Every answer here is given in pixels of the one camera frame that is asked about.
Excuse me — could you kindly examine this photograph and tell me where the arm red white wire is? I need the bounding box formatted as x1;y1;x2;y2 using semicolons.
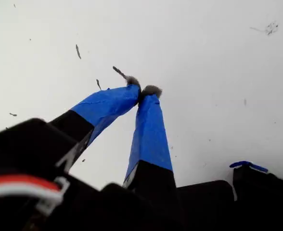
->
0;174;71;217

